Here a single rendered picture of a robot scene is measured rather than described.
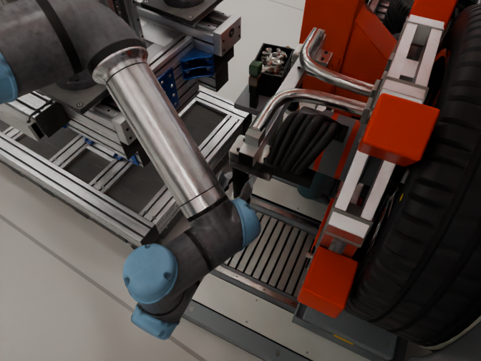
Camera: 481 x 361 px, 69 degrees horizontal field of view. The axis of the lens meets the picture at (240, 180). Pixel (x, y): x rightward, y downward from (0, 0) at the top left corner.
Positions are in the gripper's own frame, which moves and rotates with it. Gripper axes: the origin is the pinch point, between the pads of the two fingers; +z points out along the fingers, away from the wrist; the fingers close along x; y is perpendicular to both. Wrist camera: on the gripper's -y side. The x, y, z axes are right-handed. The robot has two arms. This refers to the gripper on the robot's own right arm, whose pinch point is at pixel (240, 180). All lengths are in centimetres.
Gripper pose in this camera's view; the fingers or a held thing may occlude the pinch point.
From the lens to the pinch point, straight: 77.9
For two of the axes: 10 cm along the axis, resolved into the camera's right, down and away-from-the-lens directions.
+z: 4.3, -7.4, 5.2
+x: -9.0, -3.6, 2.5
